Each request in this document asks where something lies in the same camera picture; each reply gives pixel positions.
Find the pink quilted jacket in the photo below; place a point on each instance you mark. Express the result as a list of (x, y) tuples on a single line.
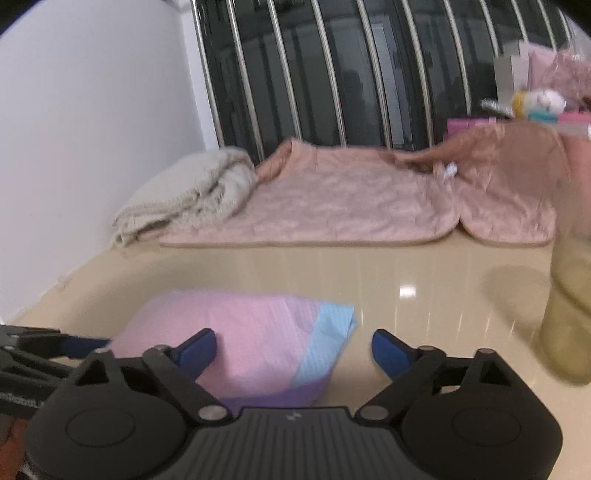
[(346, 203)]

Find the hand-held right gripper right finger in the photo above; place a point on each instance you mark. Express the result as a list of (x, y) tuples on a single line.
[(390, 354)]

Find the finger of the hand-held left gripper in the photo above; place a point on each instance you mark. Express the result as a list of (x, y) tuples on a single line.
[(83, 345), (32, 362)]

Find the pink and blue garment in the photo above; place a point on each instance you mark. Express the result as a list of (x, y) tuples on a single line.
[(240, 332)]

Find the stack of white boxes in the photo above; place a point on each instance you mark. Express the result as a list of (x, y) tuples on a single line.
[(508, 69)]

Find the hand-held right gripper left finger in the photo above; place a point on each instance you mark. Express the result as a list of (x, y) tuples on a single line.
[(196, 354)]

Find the pink quilted bag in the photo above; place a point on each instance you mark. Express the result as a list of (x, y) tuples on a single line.
[(561, 69)]

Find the yellow and white plush toy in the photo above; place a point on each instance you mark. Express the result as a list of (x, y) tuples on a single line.
[(540, 104)]

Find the pink plastic box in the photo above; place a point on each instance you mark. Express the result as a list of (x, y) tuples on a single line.
[(471, 125)]

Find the cream knitted fringed blanket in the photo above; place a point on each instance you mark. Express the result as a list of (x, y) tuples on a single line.
[(184, 189)]

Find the blurred olive cloth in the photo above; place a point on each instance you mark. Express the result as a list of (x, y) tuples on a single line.
[(570, 286)]

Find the white jacket label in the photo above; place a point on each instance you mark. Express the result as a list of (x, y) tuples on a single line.
[(449, 170)]

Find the metal window grille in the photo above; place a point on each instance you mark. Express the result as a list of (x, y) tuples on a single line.
[(300, 69)]

